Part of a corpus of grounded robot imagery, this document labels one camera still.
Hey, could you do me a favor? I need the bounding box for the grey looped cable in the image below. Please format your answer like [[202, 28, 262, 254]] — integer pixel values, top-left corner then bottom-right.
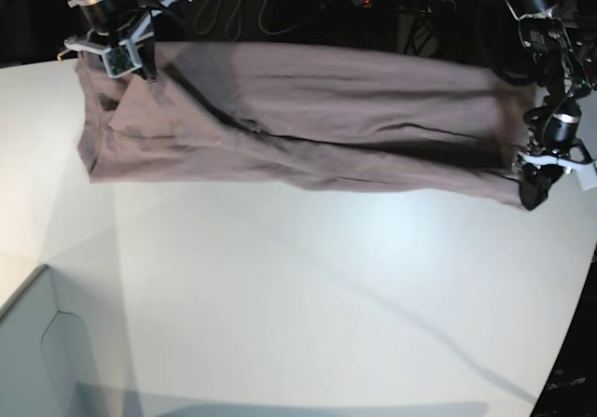
[[193, 0, 248, 41]]

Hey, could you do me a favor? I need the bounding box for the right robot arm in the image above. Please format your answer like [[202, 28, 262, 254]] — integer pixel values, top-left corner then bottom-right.
[[57, 0, 192, 80]]

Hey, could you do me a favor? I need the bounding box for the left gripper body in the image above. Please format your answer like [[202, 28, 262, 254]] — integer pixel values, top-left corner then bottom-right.
[[512, 134, 596, 174]]

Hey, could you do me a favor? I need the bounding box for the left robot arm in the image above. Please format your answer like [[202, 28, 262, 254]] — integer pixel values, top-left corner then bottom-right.
[[494, 0, 596, 211]]

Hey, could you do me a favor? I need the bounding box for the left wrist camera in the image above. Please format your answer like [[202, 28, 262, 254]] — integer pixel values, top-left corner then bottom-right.
[[576, 161, 597, 191]]

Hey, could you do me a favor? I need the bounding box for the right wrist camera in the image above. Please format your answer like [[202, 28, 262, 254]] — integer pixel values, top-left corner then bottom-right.
[[103, 46, 142, 78]]

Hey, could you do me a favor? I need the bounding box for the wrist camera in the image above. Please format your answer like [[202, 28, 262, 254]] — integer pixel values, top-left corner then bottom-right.
[[103, 46, 142, 78], [576, 161, 597, 191]]

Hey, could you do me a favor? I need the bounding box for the mauve t-shirt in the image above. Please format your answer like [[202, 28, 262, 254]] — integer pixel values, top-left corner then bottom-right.
[[76, 42, 535, 208]]

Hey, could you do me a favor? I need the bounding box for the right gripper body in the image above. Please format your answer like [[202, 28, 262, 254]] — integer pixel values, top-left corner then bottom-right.
[[56, 0, 192, 70]]

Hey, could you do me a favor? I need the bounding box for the black power strip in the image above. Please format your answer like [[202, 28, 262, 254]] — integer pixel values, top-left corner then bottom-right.
[[352, 0, 457, 14]]

